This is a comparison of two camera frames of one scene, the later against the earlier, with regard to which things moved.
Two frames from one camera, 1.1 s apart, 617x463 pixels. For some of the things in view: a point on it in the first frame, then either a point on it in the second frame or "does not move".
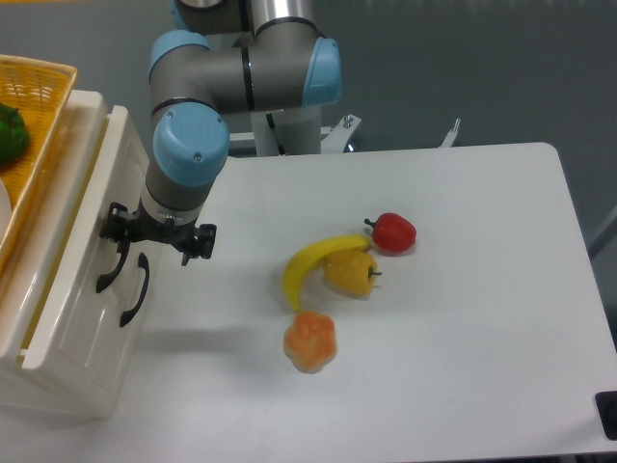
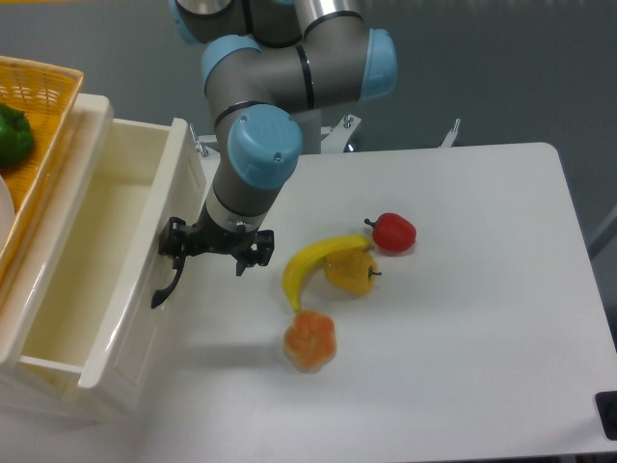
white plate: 6,212 does not move
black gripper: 142,228 to 174,240
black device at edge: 606,406 does not move
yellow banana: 307,258 does not move
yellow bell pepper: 352,272 does not move
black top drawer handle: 122,247 to 161,293
